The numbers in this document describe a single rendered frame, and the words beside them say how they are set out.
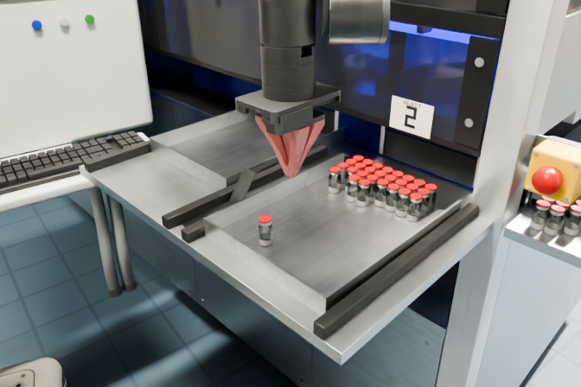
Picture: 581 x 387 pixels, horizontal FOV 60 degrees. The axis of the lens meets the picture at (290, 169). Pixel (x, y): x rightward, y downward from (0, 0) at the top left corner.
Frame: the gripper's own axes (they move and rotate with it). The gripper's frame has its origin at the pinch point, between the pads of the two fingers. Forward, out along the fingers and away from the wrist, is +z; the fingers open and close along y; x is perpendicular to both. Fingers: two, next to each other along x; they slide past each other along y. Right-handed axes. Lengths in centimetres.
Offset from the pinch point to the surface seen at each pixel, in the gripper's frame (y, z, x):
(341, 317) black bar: 1.5, 18.8, -7.2
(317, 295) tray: 1.0, 17.3, -3.5
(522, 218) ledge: 42.7, 20.7, -12.5
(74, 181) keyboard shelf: -2, 27, 69
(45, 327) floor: -6, 106, 124
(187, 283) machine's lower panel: 36, 92, 93
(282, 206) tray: 15.8, 19.8, 18.7
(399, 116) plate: 37.8, 6.7, 10.5
